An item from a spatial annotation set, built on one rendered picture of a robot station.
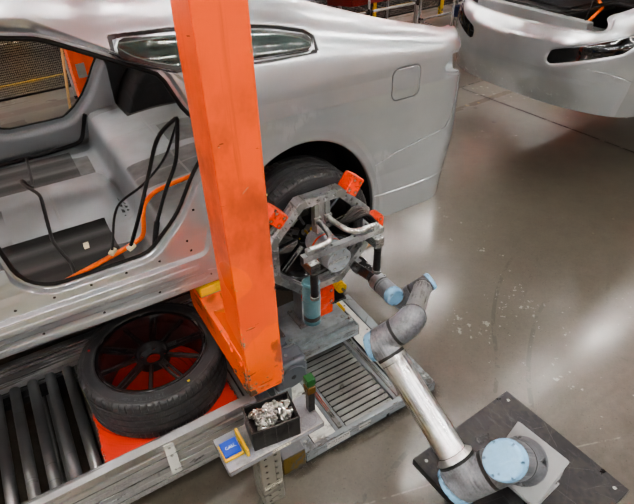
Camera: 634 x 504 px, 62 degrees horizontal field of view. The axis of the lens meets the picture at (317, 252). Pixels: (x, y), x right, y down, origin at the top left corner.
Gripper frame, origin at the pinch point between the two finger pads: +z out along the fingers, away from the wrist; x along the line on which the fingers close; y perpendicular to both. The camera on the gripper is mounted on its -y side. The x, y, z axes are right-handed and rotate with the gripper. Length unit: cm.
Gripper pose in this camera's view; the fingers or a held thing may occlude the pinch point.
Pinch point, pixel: (350, 257)
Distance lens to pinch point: 278.4
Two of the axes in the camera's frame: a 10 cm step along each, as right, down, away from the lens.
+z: -5.2, -5.1, 6.9
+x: 5.9, -8.0, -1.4
